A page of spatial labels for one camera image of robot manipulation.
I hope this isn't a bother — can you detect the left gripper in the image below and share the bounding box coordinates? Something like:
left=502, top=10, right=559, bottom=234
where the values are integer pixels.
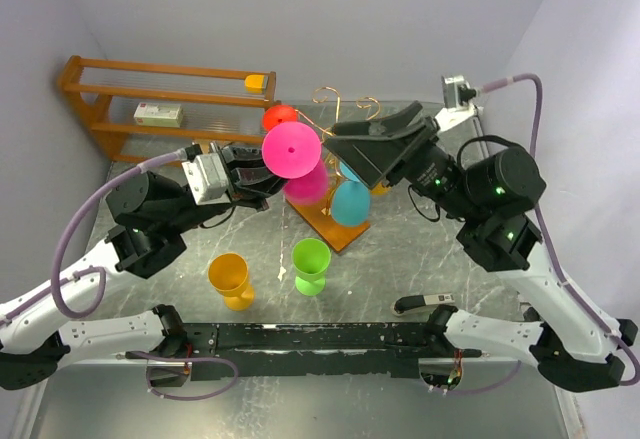
left=166, top=140, right=315, bottom=233

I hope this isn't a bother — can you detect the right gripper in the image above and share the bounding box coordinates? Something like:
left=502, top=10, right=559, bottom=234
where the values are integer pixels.
left=322, top=100, right=481, bottom=221

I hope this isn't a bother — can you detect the pink wine glass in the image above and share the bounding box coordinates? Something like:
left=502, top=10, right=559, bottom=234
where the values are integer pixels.
left=262, top=122, right=329, bottom=205

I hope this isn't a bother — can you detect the orange wine glass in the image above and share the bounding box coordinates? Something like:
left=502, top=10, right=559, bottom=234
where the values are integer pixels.
left=370, top=182, right=391, bottom=196
left=208, top=253, right=255, bottom=311

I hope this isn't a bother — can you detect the red wine glass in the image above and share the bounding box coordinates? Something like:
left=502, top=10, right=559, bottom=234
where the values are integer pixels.
left=262, top=104, right=298, bottom=131

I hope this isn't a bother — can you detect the blue wine glass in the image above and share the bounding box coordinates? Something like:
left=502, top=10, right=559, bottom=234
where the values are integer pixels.
left=330, top=162, right=371, bottom=227

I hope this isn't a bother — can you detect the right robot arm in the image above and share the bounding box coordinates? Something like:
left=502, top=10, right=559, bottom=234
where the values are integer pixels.
left=324, top=102, right=638, bottom=392

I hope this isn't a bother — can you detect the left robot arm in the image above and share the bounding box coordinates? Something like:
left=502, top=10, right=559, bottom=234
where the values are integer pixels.
left=1, top=144, right=286, bottom=391

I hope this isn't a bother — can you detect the green wine glass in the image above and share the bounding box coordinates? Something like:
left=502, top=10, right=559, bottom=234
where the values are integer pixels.
left=292, top=238, right=331, bottom=297

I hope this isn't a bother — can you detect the wooden shelf rack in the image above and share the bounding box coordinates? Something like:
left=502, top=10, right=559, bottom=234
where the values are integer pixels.
left=57, top=56, right=278, bottom=163

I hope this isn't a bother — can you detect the yellow block on shelf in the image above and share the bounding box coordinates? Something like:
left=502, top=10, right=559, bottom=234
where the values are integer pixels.
left=244, top=74, right=269, bottom=94

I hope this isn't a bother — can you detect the white box on shelf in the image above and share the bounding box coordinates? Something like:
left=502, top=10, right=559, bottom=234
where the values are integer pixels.
left=134, top=102, right=183, bottom=127

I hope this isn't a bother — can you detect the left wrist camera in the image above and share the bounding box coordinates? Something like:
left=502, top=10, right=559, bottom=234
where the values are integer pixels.
left=182, top=152, right=231, bottom=206

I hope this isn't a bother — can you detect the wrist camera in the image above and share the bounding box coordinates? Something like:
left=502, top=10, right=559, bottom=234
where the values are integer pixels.
left=182, top=152, right=231, bottom=206
left=435, top=75, right=480, bottom=132

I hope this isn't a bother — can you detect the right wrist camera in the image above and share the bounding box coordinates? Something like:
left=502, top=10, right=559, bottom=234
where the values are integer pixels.
left=435, top=75, right=480, bottom=132

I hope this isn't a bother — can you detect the gold wire glass rack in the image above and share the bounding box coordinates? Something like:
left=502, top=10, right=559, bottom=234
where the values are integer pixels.
left=286, top=86, right=381, bottom=254

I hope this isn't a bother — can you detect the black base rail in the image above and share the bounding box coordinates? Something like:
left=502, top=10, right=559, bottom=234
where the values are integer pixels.
left=124, top=321, right=471, bottom=383

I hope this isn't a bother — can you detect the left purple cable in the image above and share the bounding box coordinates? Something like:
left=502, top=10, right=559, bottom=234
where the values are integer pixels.
left=0, top=151, right=194, bottom=320

